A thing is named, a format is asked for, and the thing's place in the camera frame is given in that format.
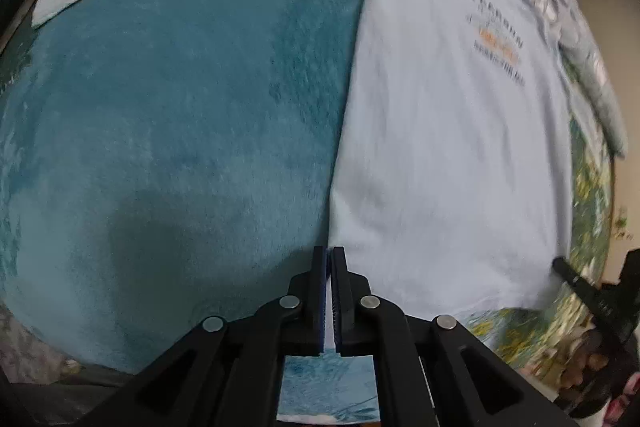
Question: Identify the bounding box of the grey-blue floral duvet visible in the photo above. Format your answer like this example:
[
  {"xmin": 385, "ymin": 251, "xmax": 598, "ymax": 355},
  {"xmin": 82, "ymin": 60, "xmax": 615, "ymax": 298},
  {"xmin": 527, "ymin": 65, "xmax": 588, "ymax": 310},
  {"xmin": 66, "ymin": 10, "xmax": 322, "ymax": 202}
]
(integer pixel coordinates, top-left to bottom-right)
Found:
[{"xmin": 424, "ymin": 0, "xmax": 629, "ymax": 158}]

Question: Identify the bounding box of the teal floral bed blanket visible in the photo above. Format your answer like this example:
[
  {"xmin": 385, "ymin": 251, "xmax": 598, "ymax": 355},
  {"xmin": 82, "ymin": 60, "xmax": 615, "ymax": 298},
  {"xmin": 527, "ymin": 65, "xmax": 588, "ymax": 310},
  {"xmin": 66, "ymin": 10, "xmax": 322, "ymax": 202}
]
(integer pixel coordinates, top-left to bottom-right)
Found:
[{"xmin": 0, "ymin": 0, "xmax": 616, "ymax": 427}]

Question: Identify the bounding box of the light blue long-sleeve shirt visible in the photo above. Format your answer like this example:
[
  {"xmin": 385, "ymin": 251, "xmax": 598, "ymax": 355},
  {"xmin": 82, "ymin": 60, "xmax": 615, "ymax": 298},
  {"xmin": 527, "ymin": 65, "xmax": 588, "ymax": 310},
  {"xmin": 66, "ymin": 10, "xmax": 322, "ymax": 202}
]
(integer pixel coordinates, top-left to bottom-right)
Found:
[{"xmin": 32, "ymin": 0, "xmax": 572, "ymax": 317}]

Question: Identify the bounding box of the person's right hand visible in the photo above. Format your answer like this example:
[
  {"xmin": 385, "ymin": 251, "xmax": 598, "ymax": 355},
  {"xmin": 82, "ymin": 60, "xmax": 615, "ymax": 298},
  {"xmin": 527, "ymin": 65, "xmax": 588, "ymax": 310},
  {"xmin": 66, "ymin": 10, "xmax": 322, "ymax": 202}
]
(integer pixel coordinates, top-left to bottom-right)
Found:
[{"xmin": 559, "ymin": 329, "xmax": 608, "ymax": 401}]

